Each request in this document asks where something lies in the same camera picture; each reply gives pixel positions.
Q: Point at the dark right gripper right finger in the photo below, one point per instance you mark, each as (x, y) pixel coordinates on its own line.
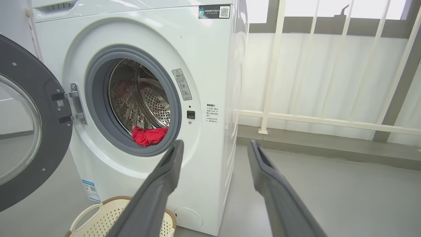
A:
(283, 207)

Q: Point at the grey warning label sticker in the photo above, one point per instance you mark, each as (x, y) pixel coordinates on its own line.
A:
(182, 84)

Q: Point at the cream basket with brown rim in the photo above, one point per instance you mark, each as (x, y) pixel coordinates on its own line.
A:
(98, 220)

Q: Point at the round white filter cover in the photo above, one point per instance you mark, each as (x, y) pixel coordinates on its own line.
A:
(188, 218)

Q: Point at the metal door hinge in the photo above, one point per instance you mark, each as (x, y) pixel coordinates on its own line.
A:
(76, 103)

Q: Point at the perforated steel washer drum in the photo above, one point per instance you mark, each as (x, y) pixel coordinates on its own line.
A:
(138, 95)

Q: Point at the blue energy label sticker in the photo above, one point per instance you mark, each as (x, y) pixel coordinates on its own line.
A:
(91, 191)

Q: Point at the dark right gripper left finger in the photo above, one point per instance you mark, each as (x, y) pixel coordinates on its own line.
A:
(154, 204)

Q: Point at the red and white garment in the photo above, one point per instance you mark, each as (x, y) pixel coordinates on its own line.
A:
(149, 135)

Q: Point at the white front-load washing machine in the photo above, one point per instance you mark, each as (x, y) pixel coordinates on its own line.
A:
(210, 164)

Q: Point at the white metal window railing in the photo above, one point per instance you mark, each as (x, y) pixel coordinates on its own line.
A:
(273, 65)

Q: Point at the black round washer door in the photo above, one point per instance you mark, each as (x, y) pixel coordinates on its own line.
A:
(49, 131)

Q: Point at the dark QR code sticker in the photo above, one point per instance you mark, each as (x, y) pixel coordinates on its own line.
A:
(214, 11)

